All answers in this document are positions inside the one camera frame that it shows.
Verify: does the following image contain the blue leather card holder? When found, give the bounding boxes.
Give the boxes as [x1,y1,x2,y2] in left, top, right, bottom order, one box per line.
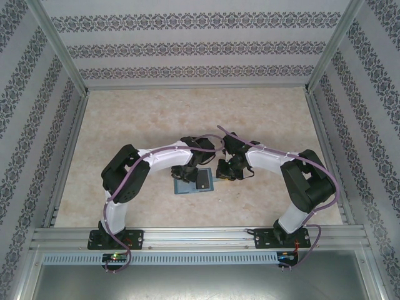
[173,168,217,195]

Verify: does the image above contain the dark grey VIP credit card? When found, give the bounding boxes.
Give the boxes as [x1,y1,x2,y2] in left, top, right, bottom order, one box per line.
[196,169,211,191]

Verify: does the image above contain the grey metal shelf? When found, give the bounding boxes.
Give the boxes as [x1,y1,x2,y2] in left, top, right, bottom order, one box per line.
[29,264,381,300]

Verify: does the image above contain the thin black right gripper cable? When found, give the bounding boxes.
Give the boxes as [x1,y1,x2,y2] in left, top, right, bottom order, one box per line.
[240,165,256,181]

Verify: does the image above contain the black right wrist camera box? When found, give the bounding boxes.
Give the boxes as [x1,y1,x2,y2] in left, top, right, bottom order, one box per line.
[222,132,247,154]

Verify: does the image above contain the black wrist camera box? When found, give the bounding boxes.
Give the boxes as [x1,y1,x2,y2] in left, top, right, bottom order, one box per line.
[196,136,217,157]
[222,132,247,154]

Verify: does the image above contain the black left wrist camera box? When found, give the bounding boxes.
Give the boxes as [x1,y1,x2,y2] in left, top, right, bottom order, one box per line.
[196,136,217,157]

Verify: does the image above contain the aluminium mounting rail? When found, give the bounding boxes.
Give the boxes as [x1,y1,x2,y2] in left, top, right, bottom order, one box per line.
[29,226,369,251]

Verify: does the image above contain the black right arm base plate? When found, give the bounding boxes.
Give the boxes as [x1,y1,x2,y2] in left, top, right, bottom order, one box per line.
[253,227,310,250]

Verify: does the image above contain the grey slotted cable duct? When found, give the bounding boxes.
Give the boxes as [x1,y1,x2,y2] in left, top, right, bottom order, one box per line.
[42,251,279,265]

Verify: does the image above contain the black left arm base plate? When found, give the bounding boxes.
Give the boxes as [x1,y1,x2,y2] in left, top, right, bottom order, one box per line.
[88,229,145,251]

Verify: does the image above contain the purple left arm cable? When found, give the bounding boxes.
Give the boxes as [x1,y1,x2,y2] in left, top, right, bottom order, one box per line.
[102,134,226,273]

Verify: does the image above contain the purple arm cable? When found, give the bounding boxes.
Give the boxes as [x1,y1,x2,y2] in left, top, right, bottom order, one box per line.
[102,134,226,273]
[216,124,340,273]

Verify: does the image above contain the aluminium table side rail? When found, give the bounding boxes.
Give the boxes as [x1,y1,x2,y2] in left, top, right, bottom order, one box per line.
[304,92,357,226]
[42,92,91,229]

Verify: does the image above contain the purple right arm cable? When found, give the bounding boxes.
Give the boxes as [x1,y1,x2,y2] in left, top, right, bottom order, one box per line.
[216,124,340,273]

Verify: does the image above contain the aluminium frame post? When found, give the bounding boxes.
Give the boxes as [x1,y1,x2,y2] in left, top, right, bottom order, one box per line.
[26,0,91,96]
[303,0,366,94]

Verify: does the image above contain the aluminium front frame bar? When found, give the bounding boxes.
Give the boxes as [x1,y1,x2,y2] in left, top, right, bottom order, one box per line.
[356,245,390,300]
[12,245,43,300]

